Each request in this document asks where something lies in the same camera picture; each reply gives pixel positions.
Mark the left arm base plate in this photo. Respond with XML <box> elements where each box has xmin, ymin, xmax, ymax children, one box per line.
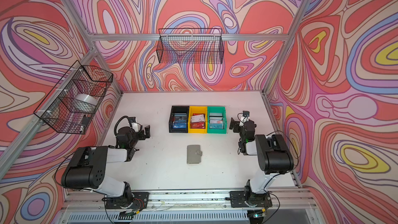
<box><xmin>103</xmin><ymin>192</ymin><xmax>149</xmax><ymax>211</ymax></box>

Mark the black wire basket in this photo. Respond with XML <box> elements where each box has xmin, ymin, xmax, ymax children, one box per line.
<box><xmin>34</xmin><ymin>61</ymin><xmax>114</xmax><ymax>135</ymax></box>
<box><xmin>156</xmin><ymin>28</ymin><xmax>224</xmax><ymax>65</ymax></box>

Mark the red VIP card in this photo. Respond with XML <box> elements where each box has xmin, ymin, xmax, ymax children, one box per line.
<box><xmin>190</xmin><ymin>121</ymin><xmax>206</xmax><ymax>129</ymax></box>

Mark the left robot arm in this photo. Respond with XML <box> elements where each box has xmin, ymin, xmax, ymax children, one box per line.
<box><xmin>61</xmin><ymin>125</ymin><xmax>150</xmax><ymax>211</ymax></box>

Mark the black wire basket left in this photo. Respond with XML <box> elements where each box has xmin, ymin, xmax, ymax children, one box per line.
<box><xmin>34</xmin><ymin>61</ymin><xmax>114</xmax><ymax>135</ymax></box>

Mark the green storage bin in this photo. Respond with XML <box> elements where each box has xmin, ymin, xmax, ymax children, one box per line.
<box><xmin>207</xmin><ymin>106</ymin><xmax>228</xmax><ymax>134</ymax></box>

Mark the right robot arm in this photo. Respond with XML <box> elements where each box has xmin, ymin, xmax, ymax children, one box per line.
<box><xmin>226</xmin><ymin>119</ymin><xmax>294</xmax><ymax>209</ymax></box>

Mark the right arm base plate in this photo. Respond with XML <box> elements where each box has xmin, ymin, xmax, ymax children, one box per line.
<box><xmin>228</xmin><ymin>191</ymin><xmax>273</xmax><ymax>209</ymax></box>

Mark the white tape roll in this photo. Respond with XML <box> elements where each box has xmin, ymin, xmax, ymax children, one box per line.
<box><xmin>72</xmin><ymin>93</ymin><xmax>98</xmax><ymax>113</ymax></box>

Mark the black storage bin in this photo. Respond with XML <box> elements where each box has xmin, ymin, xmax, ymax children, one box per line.
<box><xmin>169</xmin><ymin>105</ymin><xmax>190</xmax><ymax>133</ymax></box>

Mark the blue card in black bin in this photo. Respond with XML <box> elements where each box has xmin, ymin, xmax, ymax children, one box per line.
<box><xmin>172</xmin><ymin>122</ymin><xmax>187</xmax><ymax>129</ymax></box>

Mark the black wire basket back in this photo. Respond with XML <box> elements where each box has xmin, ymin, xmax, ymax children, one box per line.
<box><xmin>156</xmin><ymin>28</ymin><xmax>224</xmax><ymax>65</ymax></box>

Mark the grey card holder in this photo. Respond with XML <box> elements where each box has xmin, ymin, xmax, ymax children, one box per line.
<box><xmin>187</xmin><ymin>145</ymin><xmax>203</xmax><ymax>164</ymax></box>

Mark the yellow storage bin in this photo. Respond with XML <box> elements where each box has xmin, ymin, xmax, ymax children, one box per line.
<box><xmin>188</xmin><ymin>106</ymin><xmax>207</xmax><ymax>134</ymax></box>

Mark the white VIP card in bin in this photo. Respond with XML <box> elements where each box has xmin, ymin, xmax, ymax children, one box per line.
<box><xmin>191</xmin><ymin>114</ymin><xmax>205</xmax><ymax>122</ymax></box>

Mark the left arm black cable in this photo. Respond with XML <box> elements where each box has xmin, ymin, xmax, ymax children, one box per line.
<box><xmin>113</xmin><ymin>116</ymin><xmax>131</xmax><ymax>136</ymax></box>

